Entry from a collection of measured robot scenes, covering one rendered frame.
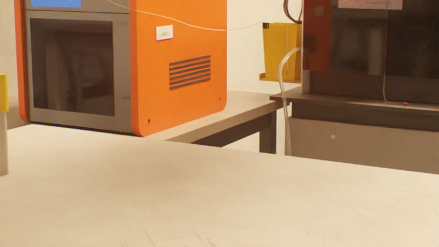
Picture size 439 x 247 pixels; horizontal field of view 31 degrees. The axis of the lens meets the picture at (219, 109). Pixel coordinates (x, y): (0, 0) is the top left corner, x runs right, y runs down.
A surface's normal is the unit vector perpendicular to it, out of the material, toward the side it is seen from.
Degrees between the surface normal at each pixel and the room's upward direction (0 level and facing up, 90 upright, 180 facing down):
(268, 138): 90
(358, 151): 90
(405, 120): 90
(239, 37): 90
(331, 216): 0
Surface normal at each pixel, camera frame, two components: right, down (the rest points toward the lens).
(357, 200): 0.00, -0.98
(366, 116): -0.48, 0.16
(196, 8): 0.88, 0.09
